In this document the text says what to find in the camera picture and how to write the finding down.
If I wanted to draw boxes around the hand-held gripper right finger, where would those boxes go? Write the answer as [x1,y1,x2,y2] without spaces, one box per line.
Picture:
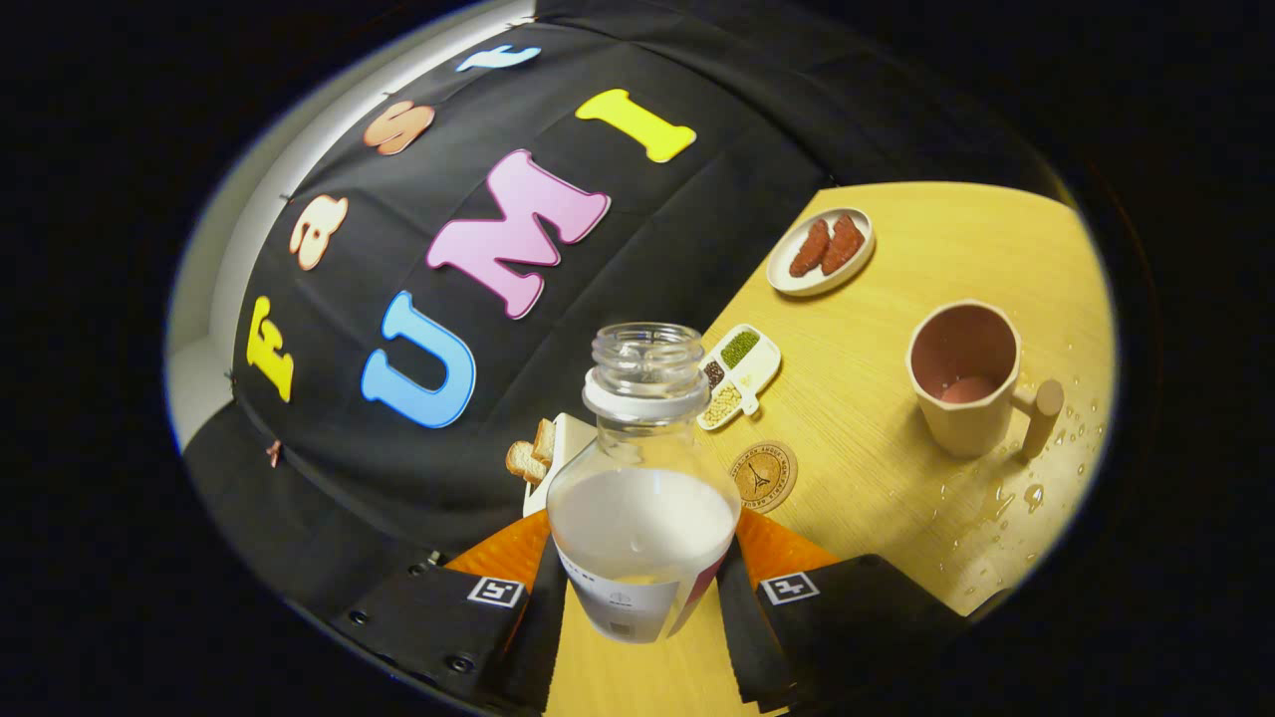
[715,508,972,714]

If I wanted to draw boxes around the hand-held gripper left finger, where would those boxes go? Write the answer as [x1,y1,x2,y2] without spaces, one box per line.
[334,510,571,714]

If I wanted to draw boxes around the clear juice bottle white label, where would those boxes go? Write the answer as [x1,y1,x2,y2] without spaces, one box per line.
[546,322,743,645]

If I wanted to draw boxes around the round wooden coaster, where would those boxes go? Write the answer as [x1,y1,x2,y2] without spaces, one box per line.
[727,440,799,515]

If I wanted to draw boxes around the beige cup with wooden handle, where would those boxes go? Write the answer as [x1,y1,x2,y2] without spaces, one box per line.
[904,299,1065,461]

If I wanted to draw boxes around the white toaster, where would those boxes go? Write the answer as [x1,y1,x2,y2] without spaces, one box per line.
[522,412,599,519]

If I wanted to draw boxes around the white divided grain dish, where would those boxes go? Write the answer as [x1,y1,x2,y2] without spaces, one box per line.
[694,323,783,432]

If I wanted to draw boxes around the wooden table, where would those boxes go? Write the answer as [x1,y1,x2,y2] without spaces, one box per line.
[543,179,1117,717]

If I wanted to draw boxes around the white round plate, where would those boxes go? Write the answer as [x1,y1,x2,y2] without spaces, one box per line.
[765,206,877,298]

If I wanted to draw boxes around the red meat piece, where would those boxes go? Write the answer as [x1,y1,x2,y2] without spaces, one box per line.
[789,218,831,279]
[821,213,866,277]

